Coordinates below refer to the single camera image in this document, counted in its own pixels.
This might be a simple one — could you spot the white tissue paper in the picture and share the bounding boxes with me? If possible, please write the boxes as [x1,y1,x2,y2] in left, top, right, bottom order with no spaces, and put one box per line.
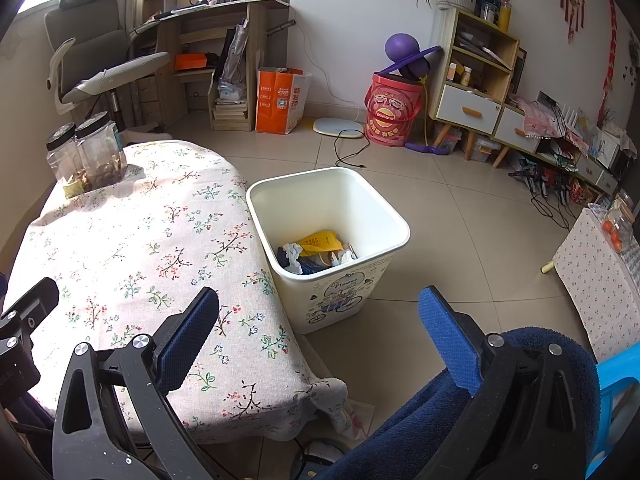
[281,242,305,275]

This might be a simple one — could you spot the floral tablecloth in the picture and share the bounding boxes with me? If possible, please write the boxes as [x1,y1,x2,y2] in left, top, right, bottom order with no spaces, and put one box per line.
[2,139,349,445]

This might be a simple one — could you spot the grey plastic bag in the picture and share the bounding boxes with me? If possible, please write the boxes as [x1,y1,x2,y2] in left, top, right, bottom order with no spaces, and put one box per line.
[217,19,251,104]

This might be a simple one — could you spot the glass jar with oranges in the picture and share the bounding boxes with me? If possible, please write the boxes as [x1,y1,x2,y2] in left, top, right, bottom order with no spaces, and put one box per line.
[601,192,636,254]

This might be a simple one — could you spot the red hanging wall strip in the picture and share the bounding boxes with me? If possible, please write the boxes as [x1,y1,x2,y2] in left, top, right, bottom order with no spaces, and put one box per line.
[601,0,619,113]

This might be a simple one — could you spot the wooden desk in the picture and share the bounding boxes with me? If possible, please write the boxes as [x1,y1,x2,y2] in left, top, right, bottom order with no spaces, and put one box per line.
[129,0,294,132]

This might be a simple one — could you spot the small floral covered table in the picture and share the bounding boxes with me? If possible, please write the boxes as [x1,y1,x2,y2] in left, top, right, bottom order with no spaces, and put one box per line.
[540,207,640,362]

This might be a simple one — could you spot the dark blue cardboard box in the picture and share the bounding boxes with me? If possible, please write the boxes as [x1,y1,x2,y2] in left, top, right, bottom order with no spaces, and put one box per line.
[299,254,334,275]

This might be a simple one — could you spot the low white cabinet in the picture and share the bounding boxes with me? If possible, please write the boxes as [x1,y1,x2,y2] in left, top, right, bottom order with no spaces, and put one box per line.
[537,110,640,198]

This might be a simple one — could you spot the red printed bucket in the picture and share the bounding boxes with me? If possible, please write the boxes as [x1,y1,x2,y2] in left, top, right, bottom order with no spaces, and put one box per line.
[364,71,426,148]

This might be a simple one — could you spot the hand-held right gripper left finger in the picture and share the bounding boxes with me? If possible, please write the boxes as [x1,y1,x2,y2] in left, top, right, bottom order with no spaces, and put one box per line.
[52,287,221,480]

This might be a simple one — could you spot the pink cloth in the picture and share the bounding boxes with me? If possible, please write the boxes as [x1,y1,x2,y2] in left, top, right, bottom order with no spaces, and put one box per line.
[516,97,567,139]

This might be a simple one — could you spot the clear jar with blue label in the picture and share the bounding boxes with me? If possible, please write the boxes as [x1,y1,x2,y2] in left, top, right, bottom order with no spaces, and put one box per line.
[75,111,129,187]

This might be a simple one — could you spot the purple jump ball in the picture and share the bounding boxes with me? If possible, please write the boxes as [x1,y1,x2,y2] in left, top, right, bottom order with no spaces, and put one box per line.
[383,32,444,82]

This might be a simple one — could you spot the orange paper bag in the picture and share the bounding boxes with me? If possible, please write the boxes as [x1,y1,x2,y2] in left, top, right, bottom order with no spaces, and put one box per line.
[255,66,312,135]

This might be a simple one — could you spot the black cable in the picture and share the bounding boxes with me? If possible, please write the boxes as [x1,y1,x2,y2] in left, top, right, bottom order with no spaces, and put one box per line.
[333,128,372,170]

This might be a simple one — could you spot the purple plastic toy piece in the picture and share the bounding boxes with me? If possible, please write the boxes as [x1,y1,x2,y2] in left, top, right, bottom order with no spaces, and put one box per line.
[404,140,454,157]

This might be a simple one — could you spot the white bathroom scale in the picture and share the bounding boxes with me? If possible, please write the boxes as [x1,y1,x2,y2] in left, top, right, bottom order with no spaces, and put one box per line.
[313,117,366,139]

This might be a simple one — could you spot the stack of books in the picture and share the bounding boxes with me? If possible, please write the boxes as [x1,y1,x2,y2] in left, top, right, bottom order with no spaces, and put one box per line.
[212,99,252,132]

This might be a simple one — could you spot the orange box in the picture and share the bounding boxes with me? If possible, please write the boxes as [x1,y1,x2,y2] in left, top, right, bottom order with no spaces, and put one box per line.
[174,53,209,72]

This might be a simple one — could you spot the white plastic waste bin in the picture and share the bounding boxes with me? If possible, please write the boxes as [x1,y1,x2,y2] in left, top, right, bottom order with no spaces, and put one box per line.
[245,166,411,335]

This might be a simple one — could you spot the wooden cabinet with white drawers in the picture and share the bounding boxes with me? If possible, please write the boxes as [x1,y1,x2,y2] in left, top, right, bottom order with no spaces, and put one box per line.
[429,7,542,169]

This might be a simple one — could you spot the white office chair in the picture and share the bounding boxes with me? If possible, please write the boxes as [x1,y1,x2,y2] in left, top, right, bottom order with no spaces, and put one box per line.
[43,24,171,117]

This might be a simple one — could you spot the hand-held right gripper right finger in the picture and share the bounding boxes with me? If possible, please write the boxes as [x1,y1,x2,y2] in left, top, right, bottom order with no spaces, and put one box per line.
[417,286,601,480]

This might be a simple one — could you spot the clear jar with black lid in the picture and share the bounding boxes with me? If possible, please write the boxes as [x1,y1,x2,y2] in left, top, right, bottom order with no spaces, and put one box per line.
[45,124,94,194]

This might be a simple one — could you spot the yellow snack packet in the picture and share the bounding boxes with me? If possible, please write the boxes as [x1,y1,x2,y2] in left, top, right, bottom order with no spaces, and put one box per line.
[297,230,345,257]

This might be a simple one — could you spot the dark blue fleece clothing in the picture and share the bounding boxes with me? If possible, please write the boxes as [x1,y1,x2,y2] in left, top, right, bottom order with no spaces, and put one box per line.
[319,327,602,480]

